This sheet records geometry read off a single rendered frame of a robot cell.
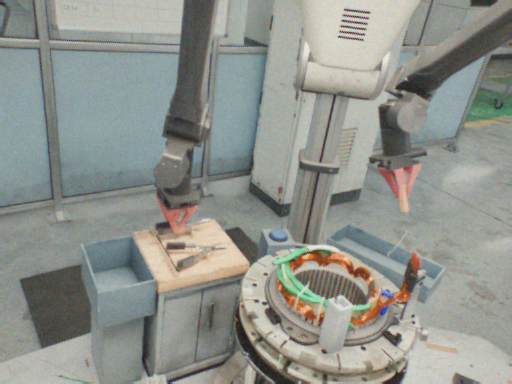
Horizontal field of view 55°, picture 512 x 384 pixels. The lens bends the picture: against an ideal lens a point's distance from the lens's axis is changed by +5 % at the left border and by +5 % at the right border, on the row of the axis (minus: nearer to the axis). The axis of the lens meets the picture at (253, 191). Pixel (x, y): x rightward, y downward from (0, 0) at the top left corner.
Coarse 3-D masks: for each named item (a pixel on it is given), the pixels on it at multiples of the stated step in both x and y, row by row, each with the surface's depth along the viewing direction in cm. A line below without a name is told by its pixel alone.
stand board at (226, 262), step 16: (208, 224) 112; (144, 240) 103; (176, 240) 104; (192, 240) 105; (208, 240) 106; (224, 240) 107; (160, 256) 98; (176, 256) 99; (224, 256) 101; (240, 256) 102; (160, 272) 94; (192, 272) 95; (208, 272) 96; (224, 272) 98; (240, 272) 100; (160, 288) 92; (176, 288) 94
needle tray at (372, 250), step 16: (336, 240) 119; (352, 240) 122; (368, 240) 119; (384, 240) 116; (368, 256) 116; (384, 256) 117; (400, 256) 115; (384, 272) 107; (400, 272) 112; (432, 272) 111; (400, 288) 106; (432, 288) 104
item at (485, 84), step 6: (510, 48) 662; (510, 78) 670; (480, 84) 713; (486, 84) 718; (492, 84) 722; (498, 84) 726; (504, 84) 730; (510, 84) 672; (492, 90) 688; (498, 90) 689; (504, 90) 694; (510, 90) 696; (504, 96) 679; (498, 102) 687; (498, 108) 688
